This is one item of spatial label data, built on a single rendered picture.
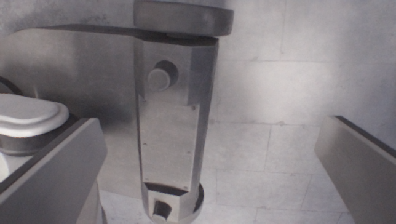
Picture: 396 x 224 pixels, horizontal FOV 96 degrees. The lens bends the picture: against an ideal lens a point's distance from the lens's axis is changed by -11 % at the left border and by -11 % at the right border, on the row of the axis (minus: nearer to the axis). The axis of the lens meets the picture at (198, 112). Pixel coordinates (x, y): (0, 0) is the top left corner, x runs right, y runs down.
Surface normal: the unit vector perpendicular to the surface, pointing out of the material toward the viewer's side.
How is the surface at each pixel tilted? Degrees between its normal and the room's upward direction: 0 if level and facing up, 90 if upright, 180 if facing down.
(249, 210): 0
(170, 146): 0
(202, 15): 30
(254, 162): 0
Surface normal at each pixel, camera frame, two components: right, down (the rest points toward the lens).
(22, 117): 0.10, -0.88
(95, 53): -0.16, 0.44
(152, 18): -0.46, 0.40
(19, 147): 0.20, -0.30
